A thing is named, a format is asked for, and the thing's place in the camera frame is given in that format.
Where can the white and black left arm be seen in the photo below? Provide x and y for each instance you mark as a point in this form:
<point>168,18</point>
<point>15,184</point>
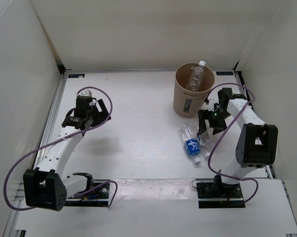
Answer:
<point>44,185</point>

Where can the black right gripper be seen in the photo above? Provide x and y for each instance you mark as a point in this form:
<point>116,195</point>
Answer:
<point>205,114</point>

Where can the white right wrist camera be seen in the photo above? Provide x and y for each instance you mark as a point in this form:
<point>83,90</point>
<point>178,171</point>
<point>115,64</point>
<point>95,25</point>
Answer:
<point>210,104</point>

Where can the clear plastic bottle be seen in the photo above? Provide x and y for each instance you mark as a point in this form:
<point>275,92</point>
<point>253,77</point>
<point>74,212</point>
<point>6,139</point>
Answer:
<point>196,77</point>

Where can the dark XDOF logo sticker right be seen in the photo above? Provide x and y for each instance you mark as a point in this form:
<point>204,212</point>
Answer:
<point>224,73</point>

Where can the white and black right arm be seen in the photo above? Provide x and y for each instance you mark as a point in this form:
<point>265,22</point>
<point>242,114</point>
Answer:
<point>256,146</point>

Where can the dark logo sticker left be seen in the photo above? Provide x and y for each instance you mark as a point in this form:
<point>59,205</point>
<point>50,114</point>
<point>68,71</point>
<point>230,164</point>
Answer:
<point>76,76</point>

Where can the beige round waste bin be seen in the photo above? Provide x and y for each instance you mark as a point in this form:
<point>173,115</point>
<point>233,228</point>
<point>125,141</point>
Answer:
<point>187,103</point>

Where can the clear bottle with blue label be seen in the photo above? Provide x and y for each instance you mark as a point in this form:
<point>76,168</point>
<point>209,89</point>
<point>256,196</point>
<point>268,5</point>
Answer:
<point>190,143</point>

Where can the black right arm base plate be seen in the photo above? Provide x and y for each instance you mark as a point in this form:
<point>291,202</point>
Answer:
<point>216,195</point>

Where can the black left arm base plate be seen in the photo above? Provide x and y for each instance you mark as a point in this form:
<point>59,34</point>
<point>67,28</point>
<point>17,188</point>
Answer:
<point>98,198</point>

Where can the clear bottle with white label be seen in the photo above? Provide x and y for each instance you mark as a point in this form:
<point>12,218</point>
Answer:
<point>204,141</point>

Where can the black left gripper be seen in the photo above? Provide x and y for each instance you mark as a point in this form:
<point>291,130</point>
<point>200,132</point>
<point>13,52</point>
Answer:
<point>101,116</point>

